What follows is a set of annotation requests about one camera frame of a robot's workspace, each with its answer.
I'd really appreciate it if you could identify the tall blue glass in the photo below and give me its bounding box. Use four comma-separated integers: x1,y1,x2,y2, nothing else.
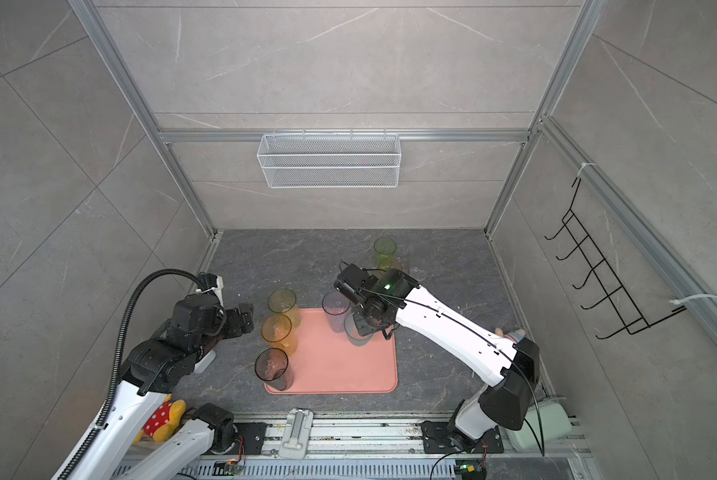
322,290,352,333

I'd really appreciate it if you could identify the teal dimpled glass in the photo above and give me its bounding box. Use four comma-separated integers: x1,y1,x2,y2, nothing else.
344,312,375,347

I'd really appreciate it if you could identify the tall yellow glass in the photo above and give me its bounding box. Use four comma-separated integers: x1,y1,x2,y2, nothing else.
260,314,298,355

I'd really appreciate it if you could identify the pink tray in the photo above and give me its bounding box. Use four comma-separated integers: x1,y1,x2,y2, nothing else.
264,308,398,395

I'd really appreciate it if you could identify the tall dark grey glass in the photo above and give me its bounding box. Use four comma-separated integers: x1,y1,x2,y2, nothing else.
254,348,294,391

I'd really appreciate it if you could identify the tall green glass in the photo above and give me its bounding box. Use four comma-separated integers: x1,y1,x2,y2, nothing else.
268,288,300,329

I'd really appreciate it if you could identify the short yellow glass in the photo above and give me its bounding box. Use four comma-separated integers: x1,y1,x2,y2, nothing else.
378,257,404,272

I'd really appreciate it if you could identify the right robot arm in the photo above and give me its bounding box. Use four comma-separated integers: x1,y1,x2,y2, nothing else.
334,264,545,452

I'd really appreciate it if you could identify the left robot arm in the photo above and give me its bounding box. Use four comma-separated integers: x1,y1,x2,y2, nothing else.
54,268,254,479

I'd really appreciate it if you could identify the white timer device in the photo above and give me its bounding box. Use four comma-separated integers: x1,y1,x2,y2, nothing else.
194,351,216,374

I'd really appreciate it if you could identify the short green glass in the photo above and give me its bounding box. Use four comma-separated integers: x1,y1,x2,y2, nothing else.
373,237,398,267

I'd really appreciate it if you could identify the yellow plush toy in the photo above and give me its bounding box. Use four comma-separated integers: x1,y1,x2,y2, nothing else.
134,396,186,444

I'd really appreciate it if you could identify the doll plush toy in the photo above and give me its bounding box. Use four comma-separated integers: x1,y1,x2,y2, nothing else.
495,328,526,343

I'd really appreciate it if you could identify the mint green box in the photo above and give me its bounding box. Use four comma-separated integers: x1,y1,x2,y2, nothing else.
507,402,573,451

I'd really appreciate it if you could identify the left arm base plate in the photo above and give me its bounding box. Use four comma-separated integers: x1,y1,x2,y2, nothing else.
210,422,268,456

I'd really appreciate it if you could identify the white clamp on rail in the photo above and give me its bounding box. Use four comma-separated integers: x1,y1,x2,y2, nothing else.
278,408,314,460

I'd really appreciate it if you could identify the white wire basket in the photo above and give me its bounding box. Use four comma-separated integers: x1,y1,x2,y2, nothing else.
256,133,403,189

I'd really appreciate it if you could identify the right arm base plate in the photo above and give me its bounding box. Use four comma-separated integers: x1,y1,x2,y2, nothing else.
420,420,505,454

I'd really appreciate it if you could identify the black wall hook rack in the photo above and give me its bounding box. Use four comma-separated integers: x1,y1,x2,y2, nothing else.
544,178,688,341

